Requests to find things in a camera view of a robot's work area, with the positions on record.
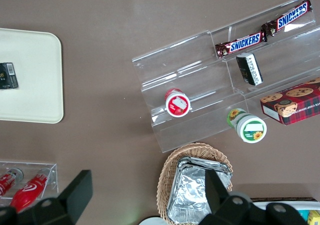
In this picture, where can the red plastic bottle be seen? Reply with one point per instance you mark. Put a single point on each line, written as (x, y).
(26, 191)
(5, 182)

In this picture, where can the white round plate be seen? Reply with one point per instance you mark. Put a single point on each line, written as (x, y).
(152, 221)

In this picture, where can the foil wrapped sandwich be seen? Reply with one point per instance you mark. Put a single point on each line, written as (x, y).
(200, 163)
(190, 187)

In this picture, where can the black box with barcode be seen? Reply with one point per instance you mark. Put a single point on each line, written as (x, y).
(8, 76)

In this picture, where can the yellow packaged item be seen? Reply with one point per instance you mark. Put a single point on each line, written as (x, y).
(314, 217)

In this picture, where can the red tartan cookie box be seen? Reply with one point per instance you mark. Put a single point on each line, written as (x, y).
(297, 107)

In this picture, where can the Snickers chocolate bar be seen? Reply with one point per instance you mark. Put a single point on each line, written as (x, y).
(243, 43)
(291, 16)

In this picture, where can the clear acrylic tiered display shelf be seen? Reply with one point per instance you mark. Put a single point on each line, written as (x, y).
(200, 85)

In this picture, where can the cream plastic tray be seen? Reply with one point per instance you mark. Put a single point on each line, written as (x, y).
(37, 80)

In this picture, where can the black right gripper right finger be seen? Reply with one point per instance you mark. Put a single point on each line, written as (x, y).
(217, 197)

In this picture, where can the clear acrylic bottle box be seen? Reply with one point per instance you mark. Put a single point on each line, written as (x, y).
(53, 182)

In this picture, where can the white plastic bin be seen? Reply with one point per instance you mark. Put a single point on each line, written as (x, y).
(310, 205)

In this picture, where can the green sunflower yogurt cup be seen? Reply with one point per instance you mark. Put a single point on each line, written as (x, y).
(251, 130)

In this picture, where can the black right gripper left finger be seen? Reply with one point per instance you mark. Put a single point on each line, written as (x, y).
(75, 192)

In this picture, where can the black box with white side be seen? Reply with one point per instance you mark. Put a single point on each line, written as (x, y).
(250, 68)

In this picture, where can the woven wicker basket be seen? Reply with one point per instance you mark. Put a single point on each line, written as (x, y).
(165, 180)

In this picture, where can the red lid yogurt cup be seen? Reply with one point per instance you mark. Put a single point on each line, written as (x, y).
(178, 105)

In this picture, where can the teal packaged item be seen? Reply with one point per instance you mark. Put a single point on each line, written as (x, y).
(303, 213)

